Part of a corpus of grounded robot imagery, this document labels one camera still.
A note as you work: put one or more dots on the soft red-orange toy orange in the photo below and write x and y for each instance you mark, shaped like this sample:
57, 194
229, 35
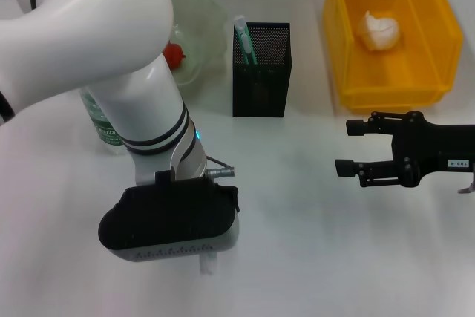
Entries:
174, 53

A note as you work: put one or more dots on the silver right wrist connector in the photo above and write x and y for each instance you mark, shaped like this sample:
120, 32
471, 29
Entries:
468, 187

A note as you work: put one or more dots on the yellow plastic bin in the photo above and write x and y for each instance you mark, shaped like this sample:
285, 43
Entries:
389, 75

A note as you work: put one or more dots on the clear green-label water bottle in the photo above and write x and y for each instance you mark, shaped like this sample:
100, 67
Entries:
100, 127

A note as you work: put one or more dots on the black mesh pen holder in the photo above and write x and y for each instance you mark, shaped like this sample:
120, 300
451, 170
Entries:
259, 87

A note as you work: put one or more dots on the mint green utility knife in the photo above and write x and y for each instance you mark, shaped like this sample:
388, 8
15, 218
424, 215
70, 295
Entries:
245, 40

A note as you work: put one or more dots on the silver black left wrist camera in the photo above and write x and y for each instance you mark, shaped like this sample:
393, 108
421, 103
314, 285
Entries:
167, 217

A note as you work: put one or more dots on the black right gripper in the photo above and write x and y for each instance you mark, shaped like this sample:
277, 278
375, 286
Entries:
430, 150

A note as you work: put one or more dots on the white paper ball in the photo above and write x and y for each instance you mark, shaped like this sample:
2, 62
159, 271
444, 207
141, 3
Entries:
380, 31

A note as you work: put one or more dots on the pale green wavy glass plate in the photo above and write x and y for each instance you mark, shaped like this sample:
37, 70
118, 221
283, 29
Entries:
200, 16

